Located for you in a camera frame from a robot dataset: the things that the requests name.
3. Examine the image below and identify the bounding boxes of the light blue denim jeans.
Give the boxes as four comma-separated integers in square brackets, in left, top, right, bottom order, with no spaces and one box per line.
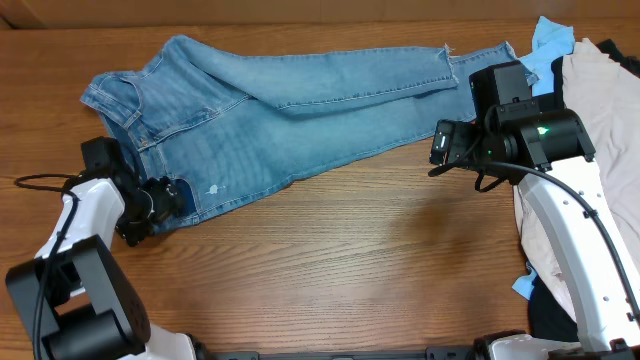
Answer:
[81,35,516,233]

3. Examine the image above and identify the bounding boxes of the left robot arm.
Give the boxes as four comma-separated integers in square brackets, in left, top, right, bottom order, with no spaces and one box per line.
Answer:
[5,137,211,360]

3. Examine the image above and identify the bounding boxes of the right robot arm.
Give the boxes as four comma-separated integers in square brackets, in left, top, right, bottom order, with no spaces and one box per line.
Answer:
[429,61,639,359]

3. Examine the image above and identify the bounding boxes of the light blue cloth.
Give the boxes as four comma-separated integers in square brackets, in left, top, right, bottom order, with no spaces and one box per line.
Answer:
[513,16,575,305]

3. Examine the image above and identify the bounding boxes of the beige cloth garment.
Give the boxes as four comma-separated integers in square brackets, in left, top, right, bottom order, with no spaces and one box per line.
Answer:
[512,37,640,321]

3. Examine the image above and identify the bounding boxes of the black cloth garment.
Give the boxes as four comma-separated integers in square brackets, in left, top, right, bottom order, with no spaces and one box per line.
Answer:
[528,38,640,343]

